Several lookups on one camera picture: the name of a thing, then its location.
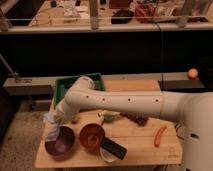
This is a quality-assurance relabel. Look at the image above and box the white cloth towel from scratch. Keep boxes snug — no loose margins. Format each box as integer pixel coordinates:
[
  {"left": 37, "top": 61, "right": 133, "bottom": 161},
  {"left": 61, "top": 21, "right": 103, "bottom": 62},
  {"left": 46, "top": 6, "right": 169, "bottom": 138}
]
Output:
[{"left": 43, "top": 112, "right": 60, "bottom": 142}]

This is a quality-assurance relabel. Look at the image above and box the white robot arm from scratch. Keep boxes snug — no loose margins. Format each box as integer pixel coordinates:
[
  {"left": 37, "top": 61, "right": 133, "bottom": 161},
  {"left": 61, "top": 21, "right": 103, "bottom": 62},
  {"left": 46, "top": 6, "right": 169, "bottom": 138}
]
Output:
[{"left": 56, "top": 76, "right": 213, "bottom": 171}]

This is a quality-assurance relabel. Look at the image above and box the orange-brown bowl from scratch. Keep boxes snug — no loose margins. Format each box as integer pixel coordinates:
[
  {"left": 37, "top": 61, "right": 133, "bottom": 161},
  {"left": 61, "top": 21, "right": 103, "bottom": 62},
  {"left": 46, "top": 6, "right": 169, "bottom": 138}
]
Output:
[{"left": 79, "top": 123, "right": 105, "bottom": 151}]

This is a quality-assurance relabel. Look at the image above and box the white small bowl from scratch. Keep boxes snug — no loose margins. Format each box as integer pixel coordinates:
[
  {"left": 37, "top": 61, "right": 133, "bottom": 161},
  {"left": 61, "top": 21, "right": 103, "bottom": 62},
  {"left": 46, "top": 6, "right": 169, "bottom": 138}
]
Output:
[{"left": 100, "top": 148, "right": 118, "bottom": 163}]

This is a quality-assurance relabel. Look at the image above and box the black bowl on shelf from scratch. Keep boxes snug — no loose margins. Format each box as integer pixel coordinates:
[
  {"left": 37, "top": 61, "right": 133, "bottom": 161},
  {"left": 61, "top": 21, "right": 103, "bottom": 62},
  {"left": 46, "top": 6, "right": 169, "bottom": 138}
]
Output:
[{"left": 111, "top": 9, "right": 134, "bottom": 24}]

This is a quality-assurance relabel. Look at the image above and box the purple bowl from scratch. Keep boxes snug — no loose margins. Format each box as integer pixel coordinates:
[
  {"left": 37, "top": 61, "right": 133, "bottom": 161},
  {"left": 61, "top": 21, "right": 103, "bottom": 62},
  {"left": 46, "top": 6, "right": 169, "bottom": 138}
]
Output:
[{"left": 45, "top": 126, "right": 75, "bottom": 156}]

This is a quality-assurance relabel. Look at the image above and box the white and blue toy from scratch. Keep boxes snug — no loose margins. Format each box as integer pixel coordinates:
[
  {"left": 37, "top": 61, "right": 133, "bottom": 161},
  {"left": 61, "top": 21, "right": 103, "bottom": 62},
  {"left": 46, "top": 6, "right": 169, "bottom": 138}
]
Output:
[{"left": 98, "top": 110, "right": 120, "bottom": 123}]

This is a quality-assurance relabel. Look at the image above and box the green plastic bin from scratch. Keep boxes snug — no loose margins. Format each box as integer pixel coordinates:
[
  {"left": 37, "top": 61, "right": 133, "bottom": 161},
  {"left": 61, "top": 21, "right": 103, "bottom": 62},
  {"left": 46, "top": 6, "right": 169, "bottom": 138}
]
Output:
[{"left": 54, "top": 73, "right": 105, "bottom": 106}]

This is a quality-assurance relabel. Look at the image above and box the dark brown toy food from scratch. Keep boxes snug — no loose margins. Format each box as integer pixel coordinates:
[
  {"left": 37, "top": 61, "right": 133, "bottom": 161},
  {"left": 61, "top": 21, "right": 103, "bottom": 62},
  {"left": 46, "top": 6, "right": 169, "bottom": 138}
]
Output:
[{"left": 123, "top": 114, "right": 148, "bottom": 126}]

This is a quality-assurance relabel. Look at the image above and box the black rectangular block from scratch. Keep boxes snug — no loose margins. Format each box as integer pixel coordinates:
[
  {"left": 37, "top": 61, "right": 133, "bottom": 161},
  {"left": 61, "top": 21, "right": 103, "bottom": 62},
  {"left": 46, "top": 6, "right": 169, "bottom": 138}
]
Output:
[{"left": 100, "top": 137, "right": 127, "bottom": 160}]

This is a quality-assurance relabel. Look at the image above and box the wooden board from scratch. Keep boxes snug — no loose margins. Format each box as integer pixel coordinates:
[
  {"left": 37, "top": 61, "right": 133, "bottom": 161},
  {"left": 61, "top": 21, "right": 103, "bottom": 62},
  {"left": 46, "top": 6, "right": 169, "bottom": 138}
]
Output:
[{"left": 34, "top": 78, "right": 183, "bottom": 169}]

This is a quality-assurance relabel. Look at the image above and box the orange toy carrot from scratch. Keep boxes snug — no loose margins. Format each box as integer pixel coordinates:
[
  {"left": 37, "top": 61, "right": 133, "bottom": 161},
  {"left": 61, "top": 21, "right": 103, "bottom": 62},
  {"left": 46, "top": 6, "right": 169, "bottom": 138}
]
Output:
[{"left": 154, "top": 125, "right": 167, "bottom": 147}]

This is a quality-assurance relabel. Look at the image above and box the orange ball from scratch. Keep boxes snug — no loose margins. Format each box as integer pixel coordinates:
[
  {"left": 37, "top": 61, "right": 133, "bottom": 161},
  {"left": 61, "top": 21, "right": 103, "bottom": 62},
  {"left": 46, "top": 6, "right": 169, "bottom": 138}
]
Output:
[{"left": 187, "top": 68, "right": 198, "bottom": 79}]

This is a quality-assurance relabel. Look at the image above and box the black hanging cable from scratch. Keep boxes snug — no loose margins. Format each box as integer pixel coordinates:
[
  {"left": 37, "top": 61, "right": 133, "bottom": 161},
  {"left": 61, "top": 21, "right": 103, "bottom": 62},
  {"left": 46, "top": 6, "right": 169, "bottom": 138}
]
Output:
[{"left": 153, "top": 19, "right": 166, "bottom": 83}]

